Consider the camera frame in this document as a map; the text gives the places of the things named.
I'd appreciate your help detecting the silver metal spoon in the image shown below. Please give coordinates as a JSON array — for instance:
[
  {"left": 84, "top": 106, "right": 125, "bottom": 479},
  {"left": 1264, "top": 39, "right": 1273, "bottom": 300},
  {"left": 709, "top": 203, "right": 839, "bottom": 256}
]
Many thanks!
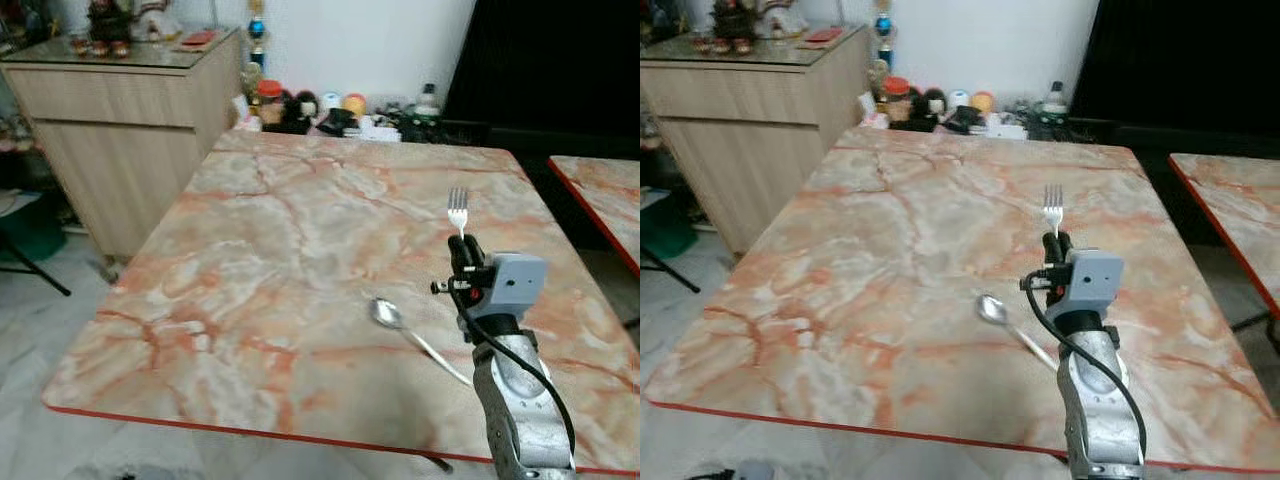
[
  {"left": 370, "top": 297, "right": 474, "bottom": 387},
  {"left": 977, "top": 294, "right": 1060, "bottom": 372}
]

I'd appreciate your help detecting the dark bottle with white cap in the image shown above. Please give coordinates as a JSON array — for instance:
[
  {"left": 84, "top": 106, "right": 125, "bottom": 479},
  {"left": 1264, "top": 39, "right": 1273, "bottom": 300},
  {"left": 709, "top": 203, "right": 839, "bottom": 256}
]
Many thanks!
[
  {"left": 414, "top": 82, "right": 442, "bottom": 142},
  {"left": 1040, "top": 80, "right": 1070, "bottom": 140}
]

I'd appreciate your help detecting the black haired doll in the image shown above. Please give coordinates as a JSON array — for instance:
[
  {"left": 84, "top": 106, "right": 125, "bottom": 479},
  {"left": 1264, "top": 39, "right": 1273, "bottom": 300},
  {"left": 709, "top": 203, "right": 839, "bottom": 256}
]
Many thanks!
[
  {"left": 914, "top": 87, "right": 950, "bottom": 132},
  {"left": 284, "top": 89, "right": 320, "bottom": 135}
]

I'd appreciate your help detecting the green plastic bin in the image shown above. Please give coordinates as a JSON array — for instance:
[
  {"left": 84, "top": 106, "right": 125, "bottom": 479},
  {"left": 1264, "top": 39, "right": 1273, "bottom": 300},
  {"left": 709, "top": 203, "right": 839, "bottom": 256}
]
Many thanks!
[
  {"left": 640, "top": 190, "right": 693, "bottom": 260},
  {"left": 0, "top": 194, "right": 67, "bottom": 263}
]

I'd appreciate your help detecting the black stand leg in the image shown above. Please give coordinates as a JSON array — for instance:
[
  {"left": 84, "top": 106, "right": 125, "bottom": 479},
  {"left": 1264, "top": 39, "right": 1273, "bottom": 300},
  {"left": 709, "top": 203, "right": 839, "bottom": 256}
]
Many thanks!
[
  {"left": 640, "top": 248, "right": 702, "bottom": 294},
  {"left": 0, "top": 234, "right": 73, "bottom": 298}
]

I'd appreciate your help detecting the large black screen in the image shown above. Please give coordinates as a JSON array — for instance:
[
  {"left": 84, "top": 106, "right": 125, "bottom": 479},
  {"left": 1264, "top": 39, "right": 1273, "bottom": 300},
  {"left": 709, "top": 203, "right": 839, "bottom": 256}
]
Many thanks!
[
  {"left": 444, "top": 0, "right": 641, "bottom": 128},
  {"left": 1069, "top": 0, "right": 1280, "bottom": 128}
]

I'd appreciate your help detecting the jar with red lid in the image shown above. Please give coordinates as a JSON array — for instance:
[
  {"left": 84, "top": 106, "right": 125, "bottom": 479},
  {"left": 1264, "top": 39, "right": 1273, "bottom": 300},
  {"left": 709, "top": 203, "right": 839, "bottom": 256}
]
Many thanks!
[
  {"left": 882, "top": 76, "right": 912, "bottom": 124},
  {"left": 256, "top": 79, "right": 285, "bottom": 127}
]

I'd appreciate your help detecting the gold trophy with blue ball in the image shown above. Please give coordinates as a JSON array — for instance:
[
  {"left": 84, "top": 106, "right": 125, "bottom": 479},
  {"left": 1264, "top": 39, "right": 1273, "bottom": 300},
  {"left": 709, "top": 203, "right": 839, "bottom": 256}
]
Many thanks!
[
  {"left": 246, "top": 0, "right": 270, "bottom": 73},
  {"left": 872, "top": 0, "right": 895, "bottom": 71}
]

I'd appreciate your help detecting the light wooden cabinet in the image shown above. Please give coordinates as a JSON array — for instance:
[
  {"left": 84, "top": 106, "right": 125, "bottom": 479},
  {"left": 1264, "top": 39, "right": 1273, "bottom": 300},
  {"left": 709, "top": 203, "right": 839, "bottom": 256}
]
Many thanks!
[
  {"left": 640, "top": 24, "right": 873, "bottom": 257},
  {"left": 0, "top": 28, "right": 247, "bottom": 263}
]

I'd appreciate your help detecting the dark figurine ornament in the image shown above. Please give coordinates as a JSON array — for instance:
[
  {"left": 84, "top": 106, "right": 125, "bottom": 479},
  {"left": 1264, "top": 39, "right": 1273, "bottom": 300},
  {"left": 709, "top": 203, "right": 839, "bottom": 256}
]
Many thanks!
[
  {"left": 84, "top": 0, "right": 137, "bottom": 58},
  {"left": 711, "top": 0, "right": 760, "bottom": 55}
]

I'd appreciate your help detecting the white figurine ornament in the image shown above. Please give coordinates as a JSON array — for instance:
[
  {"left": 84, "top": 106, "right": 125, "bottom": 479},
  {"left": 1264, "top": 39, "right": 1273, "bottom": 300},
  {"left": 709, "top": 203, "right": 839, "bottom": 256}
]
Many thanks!
[
  {"left": 764, "top": 0, "right": 810, "bottom": 40},
  {"left": 136, "top": 4, "right": 183, "bottom": 43}
]

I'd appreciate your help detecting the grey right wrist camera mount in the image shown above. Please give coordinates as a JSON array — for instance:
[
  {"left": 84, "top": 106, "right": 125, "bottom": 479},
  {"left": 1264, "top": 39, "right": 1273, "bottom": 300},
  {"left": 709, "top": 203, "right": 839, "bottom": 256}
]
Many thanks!
[
  {"left": 1064, "top": 249, "right": 1126, "bottom": 317},
  {"left": 468, "top": 253, "right": 550, "bottom": 320}
]

